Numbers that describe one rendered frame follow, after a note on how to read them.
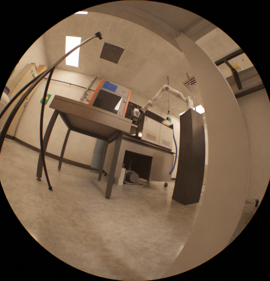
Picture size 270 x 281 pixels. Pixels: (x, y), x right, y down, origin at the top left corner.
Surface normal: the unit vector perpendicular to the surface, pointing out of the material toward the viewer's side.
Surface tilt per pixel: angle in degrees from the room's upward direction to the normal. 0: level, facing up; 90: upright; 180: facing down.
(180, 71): 180
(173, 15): 180
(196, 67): 90
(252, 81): 90
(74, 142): 90
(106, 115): 90
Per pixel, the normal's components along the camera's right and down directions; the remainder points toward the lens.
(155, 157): 0.45, -0.16
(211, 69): -0.87, -0.28
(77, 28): -0.18, 0.95
